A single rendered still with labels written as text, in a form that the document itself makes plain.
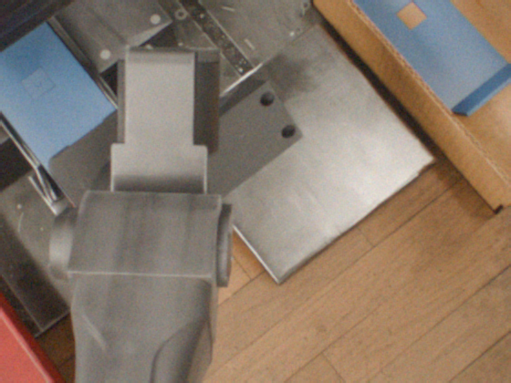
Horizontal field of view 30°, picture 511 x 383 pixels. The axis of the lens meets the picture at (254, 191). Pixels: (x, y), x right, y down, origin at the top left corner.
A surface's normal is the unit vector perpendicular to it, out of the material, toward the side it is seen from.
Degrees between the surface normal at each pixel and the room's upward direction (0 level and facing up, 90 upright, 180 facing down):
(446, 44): 0
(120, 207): 35
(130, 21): 0
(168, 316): 25
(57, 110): 1
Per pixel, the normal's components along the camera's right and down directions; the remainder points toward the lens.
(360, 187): -0.01, -0.25
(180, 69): -0.03, 0.16
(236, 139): 0.32, 0.17
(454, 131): -0.79, 0.60
